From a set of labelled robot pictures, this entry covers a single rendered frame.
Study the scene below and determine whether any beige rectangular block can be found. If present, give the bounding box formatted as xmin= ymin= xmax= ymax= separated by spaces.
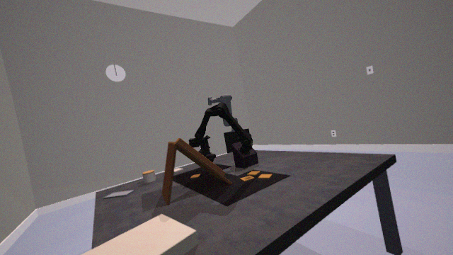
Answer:
xmin=83 ymin=214 xmax=198 ymax=255

